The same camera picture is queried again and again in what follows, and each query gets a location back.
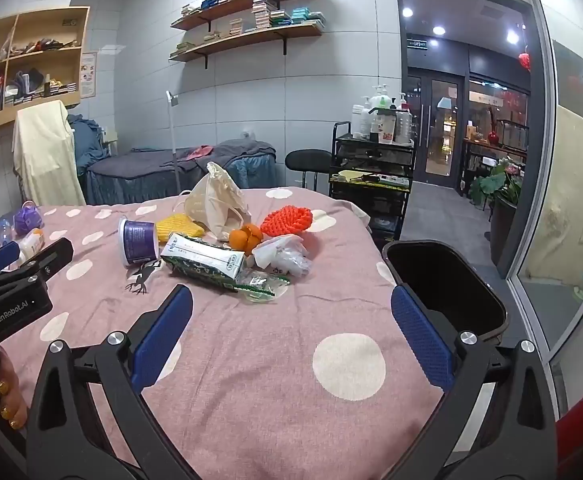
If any purple yogurt cup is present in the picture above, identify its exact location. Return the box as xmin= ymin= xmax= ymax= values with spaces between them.
xmin=118 ymin=216 xmax=161 ymax=267

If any cream cloth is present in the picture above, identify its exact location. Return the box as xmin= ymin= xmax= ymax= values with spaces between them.
xmin=12 ymin=100 xmax=87 ymax=207

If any person's left hand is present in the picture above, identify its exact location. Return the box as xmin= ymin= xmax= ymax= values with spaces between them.
xmin=0 ymin=345 xmax=28 ymax=432

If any red foam fruit net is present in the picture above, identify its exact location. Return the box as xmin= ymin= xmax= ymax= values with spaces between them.
xmin=260 ymin=205 xmax=313 ymax=237

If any yellow knitted pouch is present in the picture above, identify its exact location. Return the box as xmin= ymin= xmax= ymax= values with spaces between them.
xmin=156 ymin=213 xmax=207 ymax=245

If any blue cloth heap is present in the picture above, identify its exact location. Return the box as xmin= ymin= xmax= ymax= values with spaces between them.
xmin=66 ymin=114 xmax=107 ymax=176

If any grey blue clothes pile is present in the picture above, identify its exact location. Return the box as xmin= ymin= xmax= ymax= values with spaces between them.
xmin=84 ymin=139 xmax=277 ymax=206

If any purple knitted pouch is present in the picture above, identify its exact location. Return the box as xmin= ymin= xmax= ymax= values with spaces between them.
xmin=13 ymin=201 xmax=46 ymax=236

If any white floor stand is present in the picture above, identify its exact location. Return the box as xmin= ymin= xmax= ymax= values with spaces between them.
xmin=166 ymin=90 xmax=182 ymax=196

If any wooden wall cabinet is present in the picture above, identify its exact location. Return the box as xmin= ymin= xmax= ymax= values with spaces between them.
xmin=0 ymin=6 xmax=91 ymax=138

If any wooden wall shelf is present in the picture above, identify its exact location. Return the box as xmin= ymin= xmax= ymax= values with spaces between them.
xmin=169 ymin=22 xmax=325 ymax=70
xmin=170 ymin=0 xmax=321 ymax=31

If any white bottle orange label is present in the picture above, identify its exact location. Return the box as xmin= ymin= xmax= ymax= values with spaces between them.
xmin=16 ymin=228 xmax=46 ymax=266

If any group of pump bottles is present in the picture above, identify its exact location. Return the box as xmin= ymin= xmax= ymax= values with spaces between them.
xmin=351 ymin=84 xmax=415 ymax=145

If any pink polka dot blanket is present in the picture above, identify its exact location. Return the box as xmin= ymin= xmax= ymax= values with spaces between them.
xmin=0 ymin=186 xmax=447 ymax=480

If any dark wooden side table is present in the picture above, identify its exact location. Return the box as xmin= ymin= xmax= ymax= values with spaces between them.
xmin=461 ymin=137 xmax=527 ymax=196

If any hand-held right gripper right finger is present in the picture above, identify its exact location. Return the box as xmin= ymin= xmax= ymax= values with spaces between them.
xmin=390 ymin=284 xmax=558 ymax=480

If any clear green printed wrapper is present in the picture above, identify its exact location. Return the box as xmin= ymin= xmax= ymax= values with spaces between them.
xmin=236 ymin=269 xmax=291 ymax=303

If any black trolley cart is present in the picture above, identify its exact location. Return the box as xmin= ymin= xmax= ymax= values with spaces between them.
xmin=329 ymin=121 xmax=417 ymax=241

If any glass double door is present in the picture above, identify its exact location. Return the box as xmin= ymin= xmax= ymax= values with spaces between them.
xmin=406 ymin=72 xmax=465 ymax=178

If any wall poster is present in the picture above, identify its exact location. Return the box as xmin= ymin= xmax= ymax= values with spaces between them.
xmin=80 ymin=51 xmax=97 ymax=99

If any red cloth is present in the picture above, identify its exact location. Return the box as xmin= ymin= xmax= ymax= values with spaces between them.
xmin=179 ymin=145 xmax=215 ymax=161

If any aluminium framed glass partition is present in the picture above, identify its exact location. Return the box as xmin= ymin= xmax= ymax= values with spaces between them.
xmin=504 ymin=0 xmax=583 ymax=366

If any dark brown trash bin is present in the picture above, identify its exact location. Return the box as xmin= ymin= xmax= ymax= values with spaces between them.
xmin=381 ymin=240 xmax=509 ymax=346

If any clear plastic bag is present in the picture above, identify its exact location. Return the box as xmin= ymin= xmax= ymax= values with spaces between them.
xmin=252 ymin=234 xmax=312 ymax=278

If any white cup red print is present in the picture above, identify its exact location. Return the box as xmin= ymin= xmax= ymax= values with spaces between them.
xmin=377 ymin=114 xmax=397 ymax=143

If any green white milk carton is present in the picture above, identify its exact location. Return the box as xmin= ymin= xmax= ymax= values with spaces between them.
xmin=159 ymin=232 xmax=246 ymax=292

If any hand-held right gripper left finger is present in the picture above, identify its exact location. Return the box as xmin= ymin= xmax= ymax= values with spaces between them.
xmin=26 ymin=284 xmax=207 ymax=480

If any cream drawstring cloth bag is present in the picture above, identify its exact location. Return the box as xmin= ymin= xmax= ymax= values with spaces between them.
xmin=174 ymin=161 xmax=252 ymax=242

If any potted plant dark pot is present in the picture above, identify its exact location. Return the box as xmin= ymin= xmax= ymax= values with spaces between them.
xmin=469 ymin=157 xmax=525 ymax=266

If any black stool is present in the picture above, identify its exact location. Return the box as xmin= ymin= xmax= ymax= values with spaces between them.
xmin=285 ymin=150 xmax=333 ymax=192

